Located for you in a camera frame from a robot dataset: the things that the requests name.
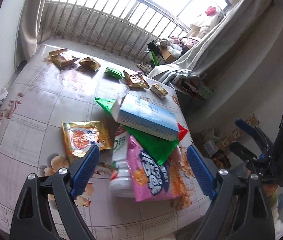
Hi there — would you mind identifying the gold snack wrapper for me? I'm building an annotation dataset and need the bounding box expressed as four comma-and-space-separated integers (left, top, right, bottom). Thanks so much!
62, 121, 113, 163

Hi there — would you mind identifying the white yogurt drink bottle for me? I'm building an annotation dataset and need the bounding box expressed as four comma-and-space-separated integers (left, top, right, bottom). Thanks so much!
109, 125, 134, 198

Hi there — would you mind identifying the green chips bag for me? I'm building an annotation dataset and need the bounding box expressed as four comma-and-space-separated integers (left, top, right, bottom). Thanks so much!
95, 98, 179, 165

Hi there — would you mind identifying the pink chips bag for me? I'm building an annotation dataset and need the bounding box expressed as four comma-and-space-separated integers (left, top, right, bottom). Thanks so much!
126, 135, 187, 202

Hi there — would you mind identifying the blue white tissue box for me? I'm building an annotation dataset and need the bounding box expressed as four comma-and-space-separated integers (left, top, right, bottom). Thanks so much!
110, 94, 179, 141

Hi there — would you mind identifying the red snack bag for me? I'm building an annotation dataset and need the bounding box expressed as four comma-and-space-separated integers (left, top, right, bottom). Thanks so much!
177, 123, 188, 142

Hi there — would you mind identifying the floral plastic tablecloth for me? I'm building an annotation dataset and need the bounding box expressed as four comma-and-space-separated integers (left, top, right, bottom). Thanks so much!
0, 44, 210, 239

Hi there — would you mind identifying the right beige curtain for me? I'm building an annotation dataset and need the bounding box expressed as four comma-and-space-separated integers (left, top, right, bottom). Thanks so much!
148, 0, 273, 83

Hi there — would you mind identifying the beige curtain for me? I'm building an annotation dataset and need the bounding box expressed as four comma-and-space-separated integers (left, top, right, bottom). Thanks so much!
148, 0, 273, 83
15, 0, 45, 67

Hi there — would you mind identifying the beige biscuit pack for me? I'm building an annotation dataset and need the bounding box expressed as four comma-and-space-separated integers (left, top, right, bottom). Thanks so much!
150, 83, 168, 99

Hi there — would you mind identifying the small green snack packet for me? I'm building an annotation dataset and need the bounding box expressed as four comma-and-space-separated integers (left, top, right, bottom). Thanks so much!
105, 67, 123, 79

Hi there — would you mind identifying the brown red snack packet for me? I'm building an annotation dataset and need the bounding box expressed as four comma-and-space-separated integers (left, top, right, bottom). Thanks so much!
123, 71, 150, 89

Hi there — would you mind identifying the small gold snack packet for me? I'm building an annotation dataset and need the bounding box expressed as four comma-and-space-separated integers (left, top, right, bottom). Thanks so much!
78, 57, 101, 71

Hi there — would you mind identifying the cardboard box with clutter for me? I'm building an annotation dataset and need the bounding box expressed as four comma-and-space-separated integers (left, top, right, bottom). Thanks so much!
156, 36, 201, 63

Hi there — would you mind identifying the open gold snack packet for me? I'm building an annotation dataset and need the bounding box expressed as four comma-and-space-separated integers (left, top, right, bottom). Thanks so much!
49, 48, 79, 68

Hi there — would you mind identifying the left beige curtain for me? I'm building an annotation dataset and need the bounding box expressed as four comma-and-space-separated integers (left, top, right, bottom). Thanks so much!
15, 0, 45, 67

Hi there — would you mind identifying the metal balcony railing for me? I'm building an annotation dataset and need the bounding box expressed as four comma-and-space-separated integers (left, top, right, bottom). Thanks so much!
38, 0, 190, 61

